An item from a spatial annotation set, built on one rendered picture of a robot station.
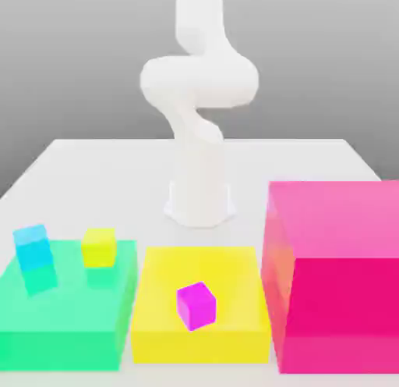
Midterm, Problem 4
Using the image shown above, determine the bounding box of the small yellow cube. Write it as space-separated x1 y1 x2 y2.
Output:
80 227 118 268

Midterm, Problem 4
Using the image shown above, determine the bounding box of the large yellow box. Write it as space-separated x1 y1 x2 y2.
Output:
130 246 272 365

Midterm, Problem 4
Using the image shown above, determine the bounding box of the small magenta cube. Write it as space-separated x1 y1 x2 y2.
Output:
176 281 217 332

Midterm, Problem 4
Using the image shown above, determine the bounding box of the large green box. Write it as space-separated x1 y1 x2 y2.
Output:
0 239 139 372

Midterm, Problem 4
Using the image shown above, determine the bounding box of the small blue cube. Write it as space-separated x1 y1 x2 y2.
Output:
12 223 55 273

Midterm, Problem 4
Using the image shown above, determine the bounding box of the large pink box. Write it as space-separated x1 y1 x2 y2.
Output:
260 179 399 375

